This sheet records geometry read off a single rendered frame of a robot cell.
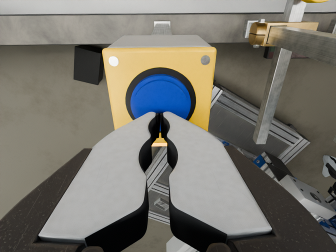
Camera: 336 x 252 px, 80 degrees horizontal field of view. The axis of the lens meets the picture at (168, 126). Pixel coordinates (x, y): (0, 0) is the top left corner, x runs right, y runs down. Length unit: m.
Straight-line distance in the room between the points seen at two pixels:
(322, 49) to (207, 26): 0.35
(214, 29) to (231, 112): 0.74
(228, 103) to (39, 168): 1.66
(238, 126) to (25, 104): 1.50
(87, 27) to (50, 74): 0.94
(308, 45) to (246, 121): 1.02
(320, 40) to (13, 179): 2.29
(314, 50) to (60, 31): 0.62
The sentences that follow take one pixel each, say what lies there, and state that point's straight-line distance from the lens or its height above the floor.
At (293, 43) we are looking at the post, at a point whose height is 0.95.
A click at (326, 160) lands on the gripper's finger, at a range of 0.84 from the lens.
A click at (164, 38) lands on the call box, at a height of 1.17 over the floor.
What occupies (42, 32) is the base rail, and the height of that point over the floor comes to 0.70.
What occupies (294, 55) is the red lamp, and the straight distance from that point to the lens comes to 0.78.
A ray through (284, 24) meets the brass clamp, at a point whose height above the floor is 0.85.
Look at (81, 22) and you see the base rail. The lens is 0.69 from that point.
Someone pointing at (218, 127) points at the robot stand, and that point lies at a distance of 1.38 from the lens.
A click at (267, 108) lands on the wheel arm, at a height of 0.84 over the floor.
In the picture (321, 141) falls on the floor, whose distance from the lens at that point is 2.10.
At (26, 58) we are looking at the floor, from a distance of 1.63.
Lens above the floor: 1.35
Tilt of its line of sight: 59 degrees down
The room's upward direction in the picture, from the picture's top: 178 degrees clockwise
